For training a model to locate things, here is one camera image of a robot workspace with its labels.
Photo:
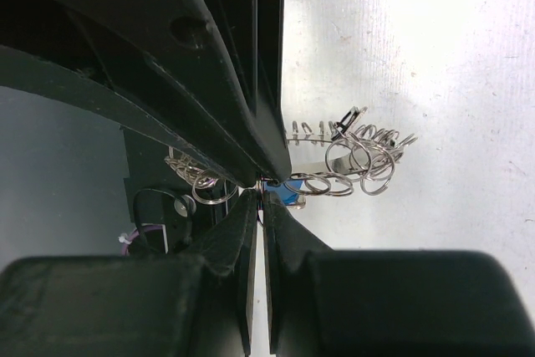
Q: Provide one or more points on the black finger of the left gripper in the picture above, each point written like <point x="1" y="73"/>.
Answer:
<point x="252" y="33"/>
<point x="159" y="67"/>

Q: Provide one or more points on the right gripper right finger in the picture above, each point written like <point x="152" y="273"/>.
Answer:
<point x="326" y="302"/>

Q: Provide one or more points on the metal disc keyring holder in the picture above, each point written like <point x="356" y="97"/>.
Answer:
<point x="356" y="156"/>

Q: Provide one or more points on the blue tagged key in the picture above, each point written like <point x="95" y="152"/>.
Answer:
<point x="289" y="197"/>

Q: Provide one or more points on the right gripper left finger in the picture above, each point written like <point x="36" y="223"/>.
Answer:
<point x="196" y="303"/>

